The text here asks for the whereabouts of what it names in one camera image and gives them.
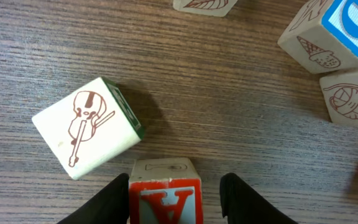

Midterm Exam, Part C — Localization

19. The violin picture wooden block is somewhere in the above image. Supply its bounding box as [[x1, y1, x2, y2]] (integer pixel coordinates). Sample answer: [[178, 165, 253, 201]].
[[32, 77, 145, 180]]

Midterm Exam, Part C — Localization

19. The yellow wooden block front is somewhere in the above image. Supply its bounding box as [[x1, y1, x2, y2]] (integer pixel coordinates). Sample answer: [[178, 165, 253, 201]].
[[319, 68, 358, 127]]

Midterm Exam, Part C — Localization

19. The plain leaf wooden block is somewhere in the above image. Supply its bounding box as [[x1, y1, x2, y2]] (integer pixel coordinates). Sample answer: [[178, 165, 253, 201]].
[[173, 0, 237, 17]]

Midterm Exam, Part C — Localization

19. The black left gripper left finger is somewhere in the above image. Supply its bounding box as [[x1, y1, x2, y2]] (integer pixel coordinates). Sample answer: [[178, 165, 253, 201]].
[[58, 173, 129, 224]]

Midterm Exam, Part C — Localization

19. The red A wooden block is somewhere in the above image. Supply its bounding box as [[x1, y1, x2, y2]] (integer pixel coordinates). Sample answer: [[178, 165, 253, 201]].
[[127, 157, 204, 224]]

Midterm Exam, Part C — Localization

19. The blue D wooden block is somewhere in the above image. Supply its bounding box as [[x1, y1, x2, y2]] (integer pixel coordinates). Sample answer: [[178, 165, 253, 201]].
[[278, 0, 358, 74]]

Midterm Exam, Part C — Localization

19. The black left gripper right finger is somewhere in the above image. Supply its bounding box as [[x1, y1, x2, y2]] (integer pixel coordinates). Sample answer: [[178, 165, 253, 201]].
[[219, 173, 297, 224]]

